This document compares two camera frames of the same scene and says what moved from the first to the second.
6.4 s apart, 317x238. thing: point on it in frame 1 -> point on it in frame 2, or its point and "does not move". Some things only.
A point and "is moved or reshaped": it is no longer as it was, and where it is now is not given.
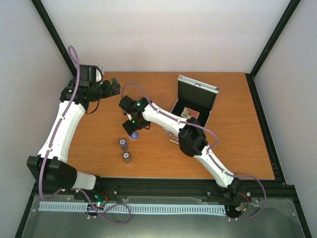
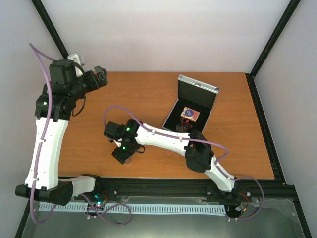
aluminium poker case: [195, 95] does not move
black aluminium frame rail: [242, 191] does not move
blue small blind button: [134, 136] is moved or reshaped
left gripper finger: [116, 88] -> [102, 78]
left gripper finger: [115, 83] -> [98, 69]
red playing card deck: [189, 113] does not move
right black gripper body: [136, 125] -> [127, 151]
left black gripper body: [104, 93] -> [93, 85]
